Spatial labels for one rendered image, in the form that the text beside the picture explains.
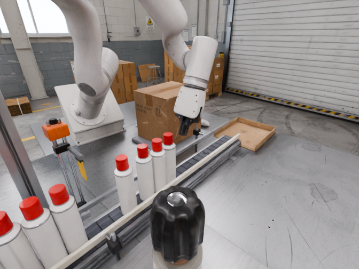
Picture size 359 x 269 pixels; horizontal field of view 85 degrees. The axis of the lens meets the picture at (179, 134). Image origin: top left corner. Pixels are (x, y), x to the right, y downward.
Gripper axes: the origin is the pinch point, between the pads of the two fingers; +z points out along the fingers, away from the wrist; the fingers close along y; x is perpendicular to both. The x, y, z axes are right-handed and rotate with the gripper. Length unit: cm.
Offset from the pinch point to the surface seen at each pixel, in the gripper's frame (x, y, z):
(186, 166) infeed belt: 10.0, -1.4, 16.8
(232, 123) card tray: 69, -12, -1
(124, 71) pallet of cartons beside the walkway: 166, -285, -28
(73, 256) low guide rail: -36.5, 4.1, 30.7
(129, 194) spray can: -21.9, 2.5, 18.8
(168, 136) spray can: -8.8, 1.1, 2.2
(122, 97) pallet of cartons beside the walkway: 172, -286, 20
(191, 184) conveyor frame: 6.3, 5.6, 21.0
